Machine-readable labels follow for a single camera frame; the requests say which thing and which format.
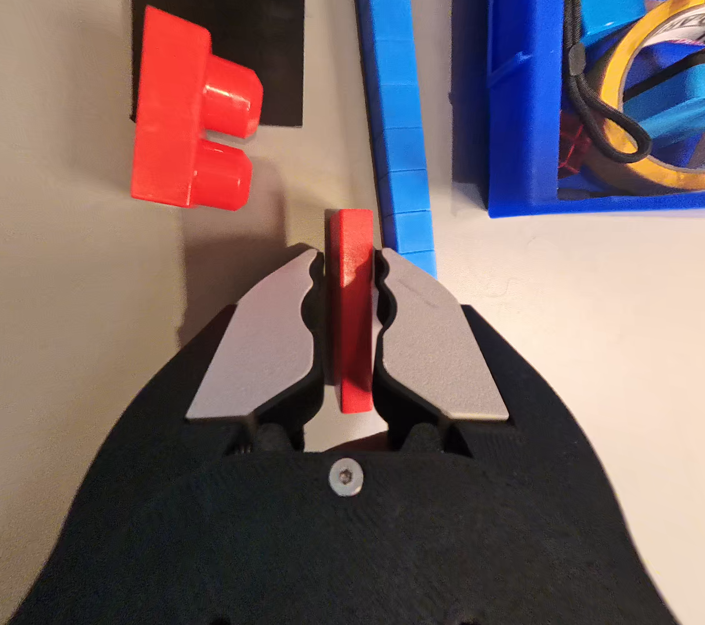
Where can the black rectangular mat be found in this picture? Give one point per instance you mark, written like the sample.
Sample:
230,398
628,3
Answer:
248,3

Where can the deep blue storage bin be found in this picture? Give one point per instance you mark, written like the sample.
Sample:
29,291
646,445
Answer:
523,85

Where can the red block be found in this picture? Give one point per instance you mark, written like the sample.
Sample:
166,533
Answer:
352,305

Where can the red translucent case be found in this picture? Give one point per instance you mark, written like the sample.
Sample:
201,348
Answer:
573,146

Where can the yellow tape roll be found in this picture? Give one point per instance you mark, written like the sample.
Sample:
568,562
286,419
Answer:
661,179

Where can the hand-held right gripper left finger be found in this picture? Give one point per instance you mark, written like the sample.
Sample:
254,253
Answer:
259,350

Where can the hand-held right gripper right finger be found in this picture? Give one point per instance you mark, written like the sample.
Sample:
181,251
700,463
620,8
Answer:
435,350

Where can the red two-stud brick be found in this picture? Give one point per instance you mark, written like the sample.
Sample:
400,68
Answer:
170,113

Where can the blue segmented bar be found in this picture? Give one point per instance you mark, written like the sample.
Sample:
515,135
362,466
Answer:
394,85

